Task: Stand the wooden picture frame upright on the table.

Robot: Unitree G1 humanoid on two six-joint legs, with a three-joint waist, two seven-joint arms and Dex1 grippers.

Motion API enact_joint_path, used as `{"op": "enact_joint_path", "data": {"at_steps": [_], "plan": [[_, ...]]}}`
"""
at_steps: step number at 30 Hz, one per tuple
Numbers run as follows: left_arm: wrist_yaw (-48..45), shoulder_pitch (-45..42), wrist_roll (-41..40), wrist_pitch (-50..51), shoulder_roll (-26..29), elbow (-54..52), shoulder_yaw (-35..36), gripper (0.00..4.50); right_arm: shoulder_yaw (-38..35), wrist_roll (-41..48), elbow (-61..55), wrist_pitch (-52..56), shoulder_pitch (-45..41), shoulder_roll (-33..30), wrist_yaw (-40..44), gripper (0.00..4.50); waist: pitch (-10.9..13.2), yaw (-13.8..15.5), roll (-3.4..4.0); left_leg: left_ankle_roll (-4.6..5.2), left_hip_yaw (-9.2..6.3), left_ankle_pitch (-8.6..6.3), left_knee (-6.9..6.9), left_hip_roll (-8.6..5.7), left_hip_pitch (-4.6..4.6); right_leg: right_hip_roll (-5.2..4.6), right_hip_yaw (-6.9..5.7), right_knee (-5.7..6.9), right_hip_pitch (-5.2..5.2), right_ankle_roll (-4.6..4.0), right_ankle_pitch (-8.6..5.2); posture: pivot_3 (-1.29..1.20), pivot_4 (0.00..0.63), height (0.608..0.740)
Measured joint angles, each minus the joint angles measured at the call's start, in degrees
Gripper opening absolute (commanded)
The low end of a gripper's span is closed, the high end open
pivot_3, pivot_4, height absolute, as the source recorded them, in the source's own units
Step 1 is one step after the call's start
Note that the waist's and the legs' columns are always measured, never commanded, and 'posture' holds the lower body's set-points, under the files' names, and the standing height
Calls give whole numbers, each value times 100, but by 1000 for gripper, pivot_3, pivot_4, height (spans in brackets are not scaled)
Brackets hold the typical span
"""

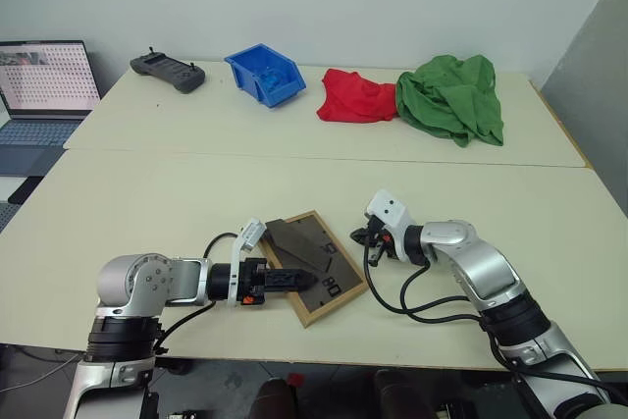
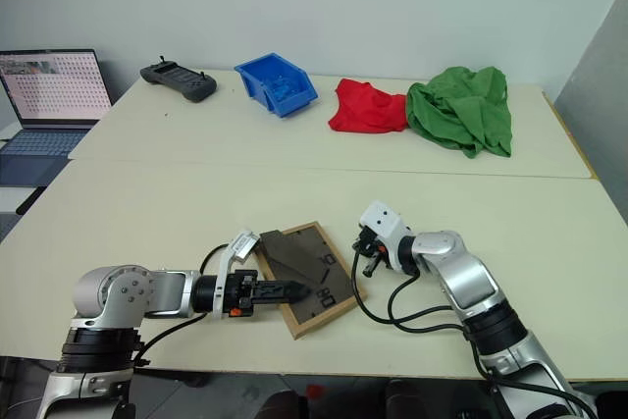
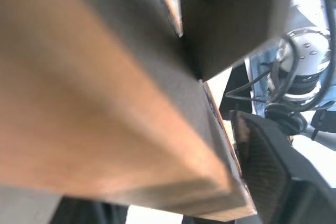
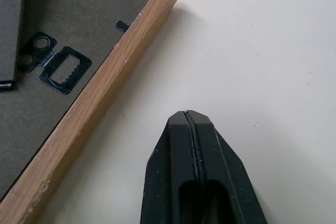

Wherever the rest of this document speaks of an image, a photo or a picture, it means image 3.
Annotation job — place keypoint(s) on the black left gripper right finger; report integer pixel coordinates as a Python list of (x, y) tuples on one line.
[(273, 171)]

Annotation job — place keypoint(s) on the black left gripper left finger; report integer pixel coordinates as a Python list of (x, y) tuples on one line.
[(89, 212)]

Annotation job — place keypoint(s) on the large brown cardboard box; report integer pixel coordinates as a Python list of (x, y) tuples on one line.
[(110, 108)]

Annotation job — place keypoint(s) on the light blue cloth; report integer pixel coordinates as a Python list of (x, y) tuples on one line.
[(258, 77)]

